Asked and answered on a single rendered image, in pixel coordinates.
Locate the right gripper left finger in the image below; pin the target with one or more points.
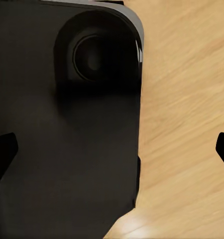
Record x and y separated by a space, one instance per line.
8 150

